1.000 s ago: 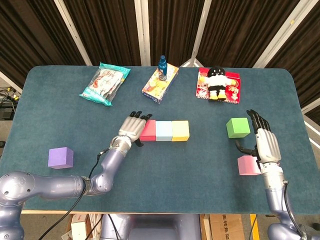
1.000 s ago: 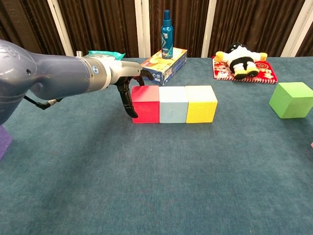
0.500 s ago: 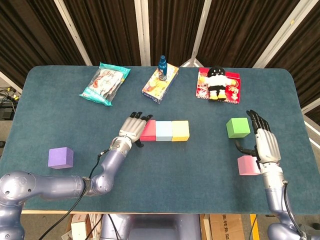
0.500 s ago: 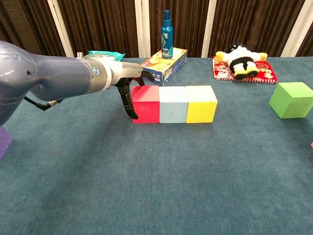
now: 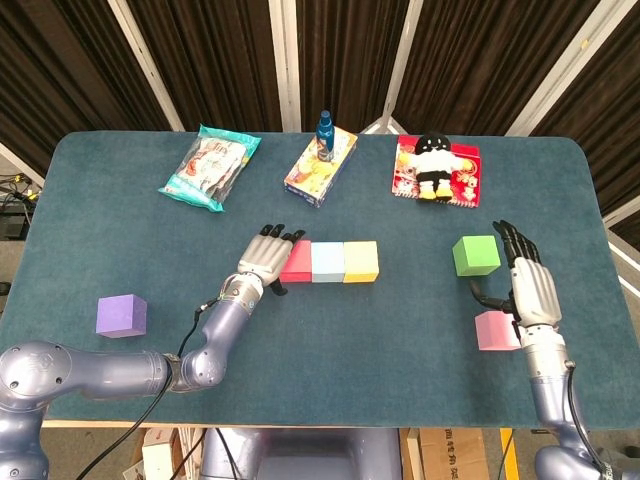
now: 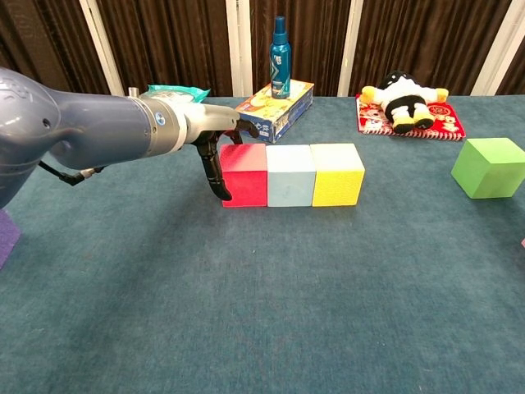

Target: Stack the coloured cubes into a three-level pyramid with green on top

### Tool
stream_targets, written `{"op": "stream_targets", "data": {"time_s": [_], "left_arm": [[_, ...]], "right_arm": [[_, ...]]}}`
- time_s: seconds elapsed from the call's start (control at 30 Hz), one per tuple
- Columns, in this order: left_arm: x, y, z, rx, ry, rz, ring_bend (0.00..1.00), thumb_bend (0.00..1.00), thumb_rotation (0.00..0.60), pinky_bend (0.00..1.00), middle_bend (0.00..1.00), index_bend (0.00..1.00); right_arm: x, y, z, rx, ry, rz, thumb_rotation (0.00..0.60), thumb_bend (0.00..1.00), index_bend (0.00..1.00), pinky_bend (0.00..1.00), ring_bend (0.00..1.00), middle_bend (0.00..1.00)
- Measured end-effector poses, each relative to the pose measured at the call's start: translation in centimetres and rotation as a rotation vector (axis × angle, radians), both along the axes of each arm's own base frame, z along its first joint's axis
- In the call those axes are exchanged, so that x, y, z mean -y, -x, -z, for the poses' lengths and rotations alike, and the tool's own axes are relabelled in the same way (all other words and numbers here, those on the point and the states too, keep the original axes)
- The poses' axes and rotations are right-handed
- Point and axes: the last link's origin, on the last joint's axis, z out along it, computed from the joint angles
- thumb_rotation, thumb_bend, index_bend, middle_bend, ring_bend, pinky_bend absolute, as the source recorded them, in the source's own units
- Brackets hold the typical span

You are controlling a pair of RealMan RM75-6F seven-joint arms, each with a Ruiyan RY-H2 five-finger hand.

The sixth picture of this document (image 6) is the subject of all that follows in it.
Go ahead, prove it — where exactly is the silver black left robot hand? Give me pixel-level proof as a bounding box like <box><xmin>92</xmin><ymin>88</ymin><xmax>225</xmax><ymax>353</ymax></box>
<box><xmin>182</xmin><ymin>102</ymin><xmax>260</xmax><ymax>202</ymax></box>

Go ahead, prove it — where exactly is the red foam cube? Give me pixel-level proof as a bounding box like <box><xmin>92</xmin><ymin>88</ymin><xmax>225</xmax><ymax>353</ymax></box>
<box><xmin>219</xmin><ymin>143</ymin><xmax>268</xmax><ymax>208</ymax></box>

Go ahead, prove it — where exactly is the light blue foam cube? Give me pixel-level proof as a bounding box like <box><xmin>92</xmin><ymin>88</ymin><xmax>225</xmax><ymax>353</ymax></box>
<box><xmin>265</xmin><ymin>144</ymin><xmax>317</xmax><ymax>208</ymax></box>

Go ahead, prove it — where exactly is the yellow foam cube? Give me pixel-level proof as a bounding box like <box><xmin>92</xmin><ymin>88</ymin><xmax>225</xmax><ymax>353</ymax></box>
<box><xmin>309</xmin><ymin>143</ymin><xmax>366</xmax><ymax>208</ymax></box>

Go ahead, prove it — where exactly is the teal snack bag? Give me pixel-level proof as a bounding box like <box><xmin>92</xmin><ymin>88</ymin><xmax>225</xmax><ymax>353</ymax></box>
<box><xmin>146</xmin><ymin>84</ymin><xmax>212</xmax><ymax>103</ymax></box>

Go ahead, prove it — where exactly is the blue yellow tissue box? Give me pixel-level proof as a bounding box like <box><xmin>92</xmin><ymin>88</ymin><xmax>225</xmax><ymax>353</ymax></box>
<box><xmin>235</xmin><ymin>80</ymin><xmax>316</xmax><ymax>144</ymax></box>

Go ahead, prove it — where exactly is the brown pleated curtain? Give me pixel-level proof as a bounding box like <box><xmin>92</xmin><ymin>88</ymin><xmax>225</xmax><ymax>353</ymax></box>
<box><xmin>0</xmin><ymin>0</ymin><xmax>525</xmax><ymax>106</ymax></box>

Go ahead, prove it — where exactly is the blue spray bottle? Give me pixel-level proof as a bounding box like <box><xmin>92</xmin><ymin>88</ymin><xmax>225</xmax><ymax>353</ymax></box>
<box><xmin>268</xmin><ymin>16</ymin><xmax>292</xmax><ymax>100</ymax></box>

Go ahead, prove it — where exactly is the teal felt table cloth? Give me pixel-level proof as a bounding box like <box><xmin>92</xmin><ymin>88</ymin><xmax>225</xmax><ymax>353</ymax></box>
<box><xmin>0</xmin><ymin>96</ymin><xmax>525</xmax><ymax>394</ymax></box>

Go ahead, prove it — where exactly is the black white plush toy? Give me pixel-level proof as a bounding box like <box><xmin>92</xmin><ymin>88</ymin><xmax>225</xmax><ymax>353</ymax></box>
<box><xmin>360</xmin><ymin>70</ymin><xmax>450</xmax><ymax>134</ymax></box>

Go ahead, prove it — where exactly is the red printed spiral notebook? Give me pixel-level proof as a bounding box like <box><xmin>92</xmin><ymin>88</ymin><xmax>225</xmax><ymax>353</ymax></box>
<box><xmin>354</xmin><ymin>93</ymin><xmax>468</xmax><ymax>141</ymax></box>

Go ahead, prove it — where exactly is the purple foam cube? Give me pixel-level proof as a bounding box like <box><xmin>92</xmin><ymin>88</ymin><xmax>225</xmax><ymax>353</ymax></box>
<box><xmin>0</xmin><ymin>208</ymin><xmax>22</xmax><ymax>271</ymax></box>

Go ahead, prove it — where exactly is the green foam cube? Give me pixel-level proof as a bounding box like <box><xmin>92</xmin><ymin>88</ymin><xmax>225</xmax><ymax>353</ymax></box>
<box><xmin>450</xmin><ymin>137</ymin><xmax>525</xmax><ymax>200</ymax></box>

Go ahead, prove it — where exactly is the white frame post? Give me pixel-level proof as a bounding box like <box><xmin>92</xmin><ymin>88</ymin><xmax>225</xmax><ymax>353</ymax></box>
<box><xmin>470</xmin><ymin>0</ymin><xmax>525</xmax><ymax>97</ymax></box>
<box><xmin>225</xmin><ymin>0</ymin><xmax>253</xmax><ymax>98</ymax></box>
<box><xmin>336</xmin><ymin>0</ymin><xmax>364</xmax><ymax>98</ymax></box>
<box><xmin>79</xmin><ymin>0</ymin><xmax>126</xmax><ymax>99</ymax></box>

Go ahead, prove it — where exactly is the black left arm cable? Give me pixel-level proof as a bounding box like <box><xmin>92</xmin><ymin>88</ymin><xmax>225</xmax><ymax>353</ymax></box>
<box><xmin>39</xmin><ymin>160</ymin><xmax>106</xmax><ymax>187</ymax></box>

